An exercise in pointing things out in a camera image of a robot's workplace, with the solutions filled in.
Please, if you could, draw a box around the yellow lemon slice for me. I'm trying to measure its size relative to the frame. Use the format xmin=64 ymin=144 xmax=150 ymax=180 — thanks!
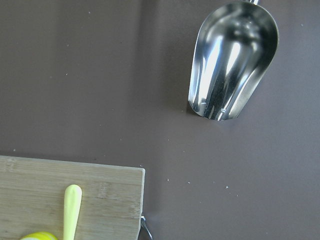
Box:
xmin=20 ymin=231 xmax=57 ymax=240

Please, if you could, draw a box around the bamboo cutting board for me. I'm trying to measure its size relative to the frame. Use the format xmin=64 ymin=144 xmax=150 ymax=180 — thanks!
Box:
xmin=0 ymin=156 xmax=146 ymax=240

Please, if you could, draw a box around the yellow plastic spoon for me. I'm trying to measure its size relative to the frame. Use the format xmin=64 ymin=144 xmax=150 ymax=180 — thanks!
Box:
xmin=63 ymin=184 xmax=82 ymax=240

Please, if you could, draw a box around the metal scoop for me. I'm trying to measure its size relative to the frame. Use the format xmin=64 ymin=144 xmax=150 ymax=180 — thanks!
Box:
xmin=188 ymin=0 xmax=279 ymax=121

